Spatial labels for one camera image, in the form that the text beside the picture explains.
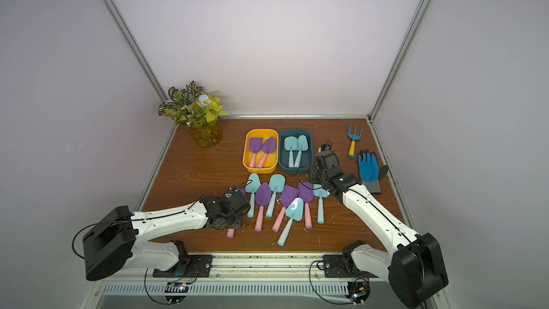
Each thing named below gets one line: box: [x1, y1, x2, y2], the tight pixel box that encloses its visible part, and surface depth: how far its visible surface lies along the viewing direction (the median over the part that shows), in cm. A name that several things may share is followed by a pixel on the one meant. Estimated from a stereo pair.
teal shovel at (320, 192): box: [313, 183, 330, 224], surface depth 87 cm
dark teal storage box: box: [278, 128, 314, 174], surface depth 104 cm
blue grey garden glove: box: [358, 148, 389, 195], surface depth 100 cm
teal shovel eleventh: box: [293, 134, 309, 169], surface depth 109 cm
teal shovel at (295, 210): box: [277, 197, 305, 247], surface depth 87 cm
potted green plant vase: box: [158, 80, 230, 149], surface depth 100 cm
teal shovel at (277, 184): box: [265, 173, 286, 218], surface depth 94 cm
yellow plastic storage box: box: [242, 128, 279, 174], surface depth 104 cm
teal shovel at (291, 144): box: [283, 135, 299, 168], surface depth 109 cm
